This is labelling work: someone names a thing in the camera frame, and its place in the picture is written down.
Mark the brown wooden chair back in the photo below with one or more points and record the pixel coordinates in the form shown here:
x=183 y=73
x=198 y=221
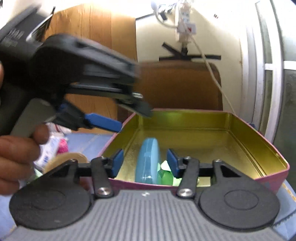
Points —
x=178 y=84

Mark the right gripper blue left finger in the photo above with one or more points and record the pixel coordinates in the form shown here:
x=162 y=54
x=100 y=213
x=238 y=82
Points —
x=100 y=169

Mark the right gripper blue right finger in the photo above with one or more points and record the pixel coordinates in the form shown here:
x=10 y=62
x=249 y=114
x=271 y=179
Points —
x=189 y=169

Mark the white power strip with cables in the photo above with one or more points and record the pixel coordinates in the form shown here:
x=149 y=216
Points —
x=176 y=16

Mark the blue tablecloth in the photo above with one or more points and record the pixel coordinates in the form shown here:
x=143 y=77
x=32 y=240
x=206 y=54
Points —
x=91 y=144

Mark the pink small object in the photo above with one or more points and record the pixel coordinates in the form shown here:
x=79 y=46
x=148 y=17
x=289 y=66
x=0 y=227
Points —
x=63 y=146

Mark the white tissue packet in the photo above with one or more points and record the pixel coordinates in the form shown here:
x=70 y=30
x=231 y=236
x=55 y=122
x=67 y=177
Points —
x=48 y=151

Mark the person's left hand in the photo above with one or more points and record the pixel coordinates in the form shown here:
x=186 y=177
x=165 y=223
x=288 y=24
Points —
x=17 y=157

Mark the roll of clear tape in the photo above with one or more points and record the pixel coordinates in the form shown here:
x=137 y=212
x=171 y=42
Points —
x=61 y=158

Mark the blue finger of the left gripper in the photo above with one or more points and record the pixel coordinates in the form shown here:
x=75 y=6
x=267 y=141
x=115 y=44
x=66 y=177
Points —
x=135 y=103
x=70 y=116

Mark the green soft object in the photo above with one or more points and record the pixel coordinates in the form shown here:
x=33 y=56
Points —
x=165 y=176

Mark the pink gold metal tin box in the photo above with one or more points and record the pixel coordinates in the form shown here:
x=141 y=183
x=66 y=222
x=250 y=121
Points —
x=202 y=134

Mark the white window frame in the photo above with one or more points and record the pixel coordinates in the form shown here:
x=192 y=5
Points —
x=268 y=68

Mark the blue round soft disc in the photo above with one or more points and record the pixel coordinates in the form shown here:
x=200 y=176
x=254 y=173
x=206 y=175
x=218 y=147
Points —
x=148 y=163

